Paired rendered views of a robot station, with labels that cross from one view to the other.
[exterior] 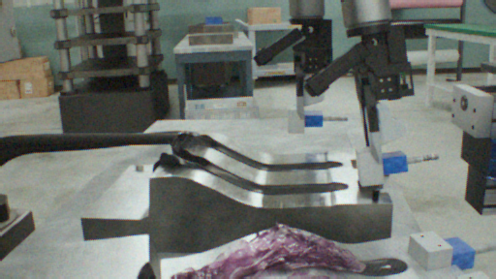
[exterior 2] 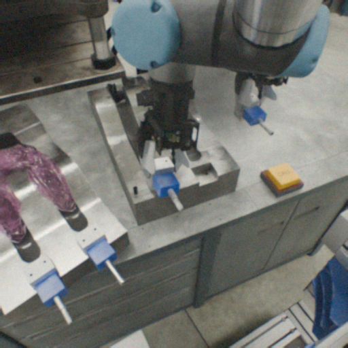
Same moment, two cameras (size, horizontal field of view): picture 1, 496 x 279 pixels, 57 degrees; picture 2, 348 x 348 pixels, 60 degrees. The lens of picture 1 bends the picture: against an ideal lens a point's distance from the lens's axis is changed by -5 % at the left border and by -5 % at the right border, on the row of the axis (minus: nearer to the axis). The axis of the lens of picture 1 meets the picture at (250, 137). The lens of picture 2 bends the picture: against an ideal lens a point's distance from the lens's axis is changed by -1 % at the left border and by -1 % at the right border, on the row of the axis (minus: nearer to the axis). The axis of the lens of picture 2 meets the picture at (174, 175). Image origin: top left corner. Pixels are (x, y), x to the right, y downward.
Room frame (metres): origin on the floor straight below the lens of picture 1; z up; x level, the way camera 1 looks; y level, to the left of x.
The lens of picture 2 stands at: (0.54, -0.58, 1.41)
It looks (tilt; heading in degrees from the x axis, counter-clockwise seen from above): 49 degrees down; 61
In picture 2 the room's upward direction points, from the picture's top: straight up
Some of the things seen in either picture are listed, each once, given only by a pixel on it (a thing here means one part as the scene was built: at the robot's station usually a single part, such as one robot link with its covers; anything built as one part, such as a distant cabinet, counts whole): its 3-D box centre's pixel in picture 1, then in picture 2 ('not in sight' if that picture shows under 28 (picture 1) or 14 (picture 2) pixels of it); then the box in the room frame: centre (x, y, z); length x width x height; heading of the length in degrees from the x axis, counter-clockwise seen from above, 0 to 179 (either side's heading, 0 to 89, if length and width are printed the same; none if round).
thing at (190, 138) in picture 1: (246, 161); (149, 115); (0.79, 0.01, 0.92); 0.35 x 0.16 x 0.09; 84
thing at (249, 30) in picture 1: (277, 51); not in sight; (6.67, -0.41, 0.47); 1.10 x 0.52 x 0.94; 101
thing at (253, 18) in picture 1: (263, 17); not in sight; (6.68, -0.25, 0.94); 0.41 x 0.33 x 0.29; 100
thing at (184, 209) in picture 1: (239, 185); (151, 125); (0.80, 0.02, 0.87); 0.50 x 0.26 x 0.14; 84
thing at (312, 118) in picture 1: (318, 118); (256, 117); (1.02, -0.15, 0.93); 0.13 x 0.05 x 0.05; 84
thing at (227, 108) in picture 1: (221, 111); not in sight; (3.92, 0.24, 0.28); 0.61 x 0.41 x 0.15; 93
